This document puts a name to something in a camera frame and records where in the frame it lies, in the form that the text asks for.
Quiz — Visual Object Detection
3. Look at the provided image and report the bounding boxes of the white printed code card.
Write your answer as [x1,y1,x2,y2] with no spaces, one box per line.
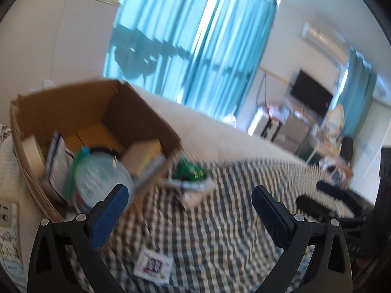
[133,248,174,286]

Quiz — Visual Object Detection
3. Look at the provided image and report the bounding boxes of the black chair back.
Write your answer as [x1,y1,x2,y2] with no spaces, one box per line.
[340,136,354,164]

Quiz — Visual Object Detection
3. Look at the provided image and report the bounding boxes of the black wall cable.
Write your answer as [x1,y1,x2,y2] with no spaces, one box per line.
[255,73,268,110]

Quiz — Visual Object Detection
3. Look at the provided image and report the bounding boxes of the white tape roll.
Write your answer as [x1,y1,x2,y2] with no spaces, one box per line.
[21,134,46,180]

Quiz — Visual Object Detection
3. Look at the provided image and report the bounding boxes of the clear plastic packet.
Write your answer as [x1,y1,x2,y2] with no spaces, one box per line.
[72,148,136,212]

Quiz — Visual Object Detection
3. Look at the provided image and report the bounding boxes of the black wall television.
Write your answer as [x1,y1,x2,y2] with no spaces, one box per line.
[290,69,334,116]

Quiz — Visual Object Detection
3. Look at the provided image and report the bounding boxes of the white suitcase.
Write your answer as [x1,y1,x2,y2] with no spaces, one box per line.
[248,105,272,136]

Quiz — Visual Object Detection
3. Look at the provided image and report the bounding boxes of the white wall air conditioner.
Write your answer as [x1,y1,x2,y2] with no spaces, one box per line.
[301,23,349,55]

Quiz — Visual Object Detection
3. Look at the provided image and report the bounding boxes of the beige medicine box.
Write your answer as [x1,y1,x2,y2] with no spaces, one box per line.
[122,139,164,176]

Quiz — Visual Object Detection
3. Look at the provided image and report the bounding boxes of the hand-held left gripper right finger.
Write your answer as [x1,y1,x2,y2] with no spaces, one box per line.
[251,185,353,293]

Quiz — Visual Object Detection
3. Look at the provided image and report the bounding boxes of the checkered blanket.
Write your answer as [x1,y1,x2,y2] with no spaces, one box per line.
[67,157,376,293]

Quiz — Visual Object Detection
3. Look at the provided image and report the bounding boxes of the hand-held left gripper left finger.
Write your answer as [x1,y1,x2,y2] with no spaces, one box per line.
[27,184,129,293]

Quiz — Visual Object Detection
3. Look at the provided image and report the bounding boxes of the green foil packet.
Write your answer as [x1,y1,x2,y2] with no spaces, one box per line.
[173,157,208,180]

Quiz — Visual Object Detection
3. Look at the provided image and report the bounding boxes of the silver small fridge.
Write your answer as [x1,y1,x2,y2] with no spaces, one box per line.
[276,113,309,153]

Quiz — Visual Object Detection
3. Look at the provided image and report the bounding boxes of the printed plastic packet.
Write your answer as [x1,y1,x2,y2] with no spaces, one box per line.
[46,131,75,202]

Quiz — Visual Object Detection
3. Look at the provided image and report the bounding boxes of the brown cardboard box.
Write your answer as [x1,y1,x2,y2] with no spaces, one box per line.
[9,79,184,223]

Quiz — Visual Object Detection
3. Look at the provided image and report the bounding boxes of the wooden chair with clothes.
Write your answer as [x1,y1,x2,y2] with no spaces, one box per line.
[324,156,349,184]

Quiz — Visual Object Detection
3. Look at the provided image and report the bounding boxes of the white quilted bedspread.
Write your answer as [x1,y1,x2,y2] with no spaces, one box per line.
[131,85,309,178]

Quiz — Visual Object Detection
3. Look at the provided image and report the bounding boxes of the printed white pillow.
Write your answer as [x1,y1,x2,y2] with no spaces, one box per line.
[0,125,26,281]

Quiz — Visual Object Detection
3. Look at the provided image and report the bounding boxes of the oval vanity mirror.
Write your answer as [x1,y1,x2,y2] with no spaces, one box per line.
[325,104,345,138]

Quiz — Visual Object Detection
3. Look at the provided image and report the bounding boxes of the narrow teal curtain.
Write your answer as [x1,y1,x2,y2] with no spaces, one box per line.
[337,47,378,132]

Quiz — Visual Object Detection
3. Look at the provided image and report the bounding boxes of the teal window curtain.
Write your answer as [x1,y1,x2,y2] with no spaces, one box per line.
[183,0,281,119]
[103,0,217,104]

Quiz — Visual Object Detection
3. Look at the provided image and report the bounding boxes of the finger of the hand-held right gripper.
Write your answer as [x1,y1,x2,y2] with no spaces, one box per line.
[316,181,369,203]
[295,195,365,221]

